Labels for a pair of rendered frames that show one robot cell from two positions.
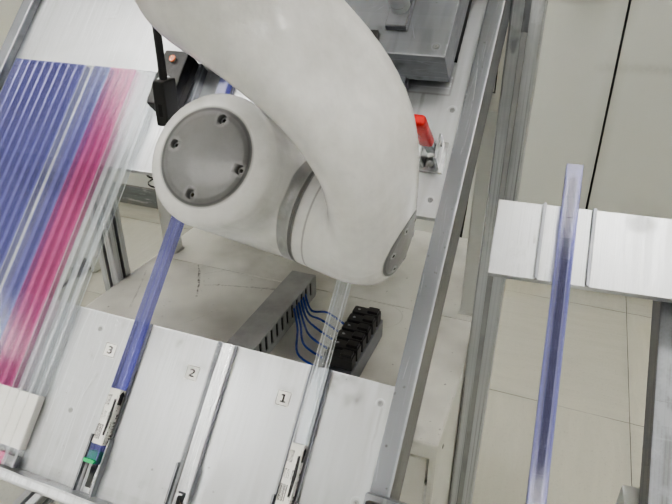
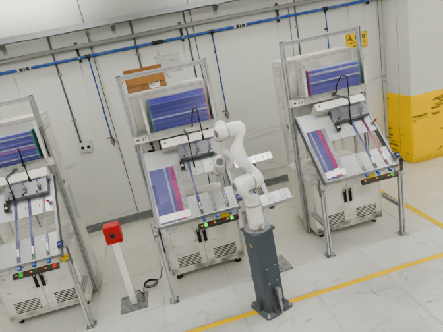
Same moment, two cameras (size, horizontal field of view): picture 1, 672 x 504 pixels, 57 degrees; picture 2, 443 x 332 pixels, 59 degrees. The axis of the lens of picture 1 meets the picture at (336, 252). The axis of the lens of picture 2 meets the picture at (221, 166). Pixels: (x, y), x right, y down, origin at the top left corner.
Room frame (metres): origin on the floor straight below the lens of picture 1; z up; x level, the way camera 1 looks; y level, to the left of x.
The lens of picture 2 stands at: (-2.18, 1.52, 2.06)
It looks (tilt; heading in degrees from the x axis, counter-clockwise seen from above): 18 degrees down; 330
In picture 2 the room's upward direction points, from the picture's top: 12 degrees counter-clockwise
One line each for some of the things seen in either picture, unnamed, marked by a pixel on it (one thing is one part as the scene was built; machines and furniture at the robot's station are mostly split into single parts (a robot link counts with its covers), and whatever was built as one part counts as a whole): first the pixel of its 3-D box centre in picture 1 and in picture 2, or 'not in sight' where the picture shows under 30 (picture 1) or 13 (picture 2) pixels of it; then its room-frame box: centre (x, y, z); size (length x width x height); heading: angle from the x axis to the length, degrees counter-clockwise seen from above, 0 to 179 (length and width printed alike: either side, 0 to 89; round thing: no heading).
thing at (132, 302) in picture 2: not in sight; (122, 265); (0.89, 0.91, 0.39); 0.24 x 0.24 x 0.78; 68
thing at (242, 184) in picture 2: not in sight; (246, 190); (-0.04, 0.13, 1.00); 0.19 x 0.12 x 0.24; 84
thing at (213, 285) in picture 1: (306, 403); (198, 228); (1.05, 0.07, 0.31); 0.70 x 0.65 x 0.62; 68
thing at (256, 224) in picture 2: not in sight; (255, 216); (-0.04, 0.10, 0.79); 0.19 x 0.19 x 0.18
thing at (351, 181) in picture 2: not in sight; (339, 166); (0.34, -1.23, 0.65); 1.01 x 0.73 x 1.29; 158
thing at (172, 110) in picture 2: not in sight; (178, 109); (0.92, 0.06, 1.52); 0.51 x 0.13 x 0.27; 68
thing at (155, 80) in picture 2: not in sight; (156, 76); (1.23, 0.05, 1.82); 0.68 x 0.30 x 0.20; 68
